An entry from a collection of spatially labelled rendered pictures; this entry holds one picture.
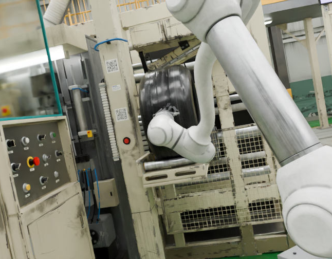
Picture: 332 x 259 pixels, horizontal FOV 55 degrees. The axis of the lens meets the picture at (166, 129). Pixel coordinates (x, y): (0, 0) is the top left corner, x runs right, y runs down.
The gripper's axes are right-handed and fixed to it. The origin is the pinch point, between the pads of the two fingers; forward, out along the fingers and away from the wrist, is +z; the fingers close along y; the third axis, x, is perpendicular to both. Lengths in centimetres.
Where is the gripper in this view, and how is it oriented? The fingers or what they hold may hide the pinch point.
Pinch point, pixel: (168, 107)
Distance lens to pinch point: 160.6
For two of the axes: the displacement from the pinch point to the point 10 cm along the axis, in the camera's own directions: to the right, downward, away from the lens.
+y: -9.7, 1.7, 1.8
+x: 2.2, 9.2, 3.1
